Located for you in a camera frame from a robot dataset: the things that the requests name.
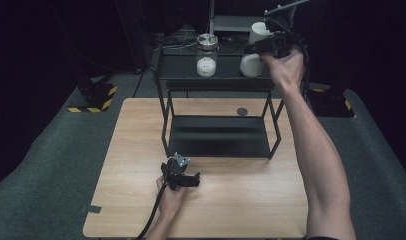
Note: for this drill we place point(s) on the glass jar with silver lid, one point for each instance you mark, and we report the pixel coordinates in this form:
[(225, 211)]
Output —
[(207, 63)]

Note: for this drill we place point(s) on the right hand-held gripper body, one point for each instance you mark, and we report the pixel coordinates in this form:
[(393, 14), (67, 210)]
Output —
[(284, 40)]

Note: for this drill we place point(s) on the person's left hand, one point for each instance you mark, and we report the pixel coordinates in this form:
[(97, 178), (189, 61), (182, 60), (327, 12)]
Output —
[(171, 201)]

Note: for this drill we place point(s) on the black two-tier metal rack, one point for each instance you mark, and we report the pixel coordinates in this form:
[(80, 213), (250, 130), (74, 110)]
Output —
[(217, 136)]

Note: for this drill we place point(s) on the grey round table grommet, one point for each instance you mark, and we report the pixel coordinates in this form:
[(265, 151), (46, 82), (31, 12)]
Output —
[(242, 111)]

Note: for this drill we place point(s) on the grey tape strip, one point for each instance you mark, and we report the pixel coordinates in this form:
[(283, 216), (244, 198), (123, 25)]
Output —
[(91, 209)]

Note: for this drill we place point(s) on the white cylindrical container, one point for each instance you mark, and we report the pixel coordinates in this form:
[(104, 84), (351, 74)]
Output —
[(252, 66)]

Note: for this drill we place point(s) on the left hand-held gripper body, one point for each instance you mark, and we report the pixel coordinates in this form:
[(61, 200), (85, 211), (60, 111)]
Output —
[(174, 173)]

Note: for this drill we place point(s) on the black stand base striped edge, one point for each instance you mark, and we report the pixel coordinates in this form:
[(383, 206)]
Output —
[(334, 105), (94, 96)]

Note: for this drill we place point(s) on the person's right hand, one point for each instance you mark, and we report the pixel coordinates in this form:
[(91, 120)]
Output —
[(286, 68)]

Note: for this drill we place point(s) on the white metal frame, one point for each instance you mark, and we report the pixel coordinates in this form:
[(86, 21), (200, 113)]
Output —
[(231, 24)]

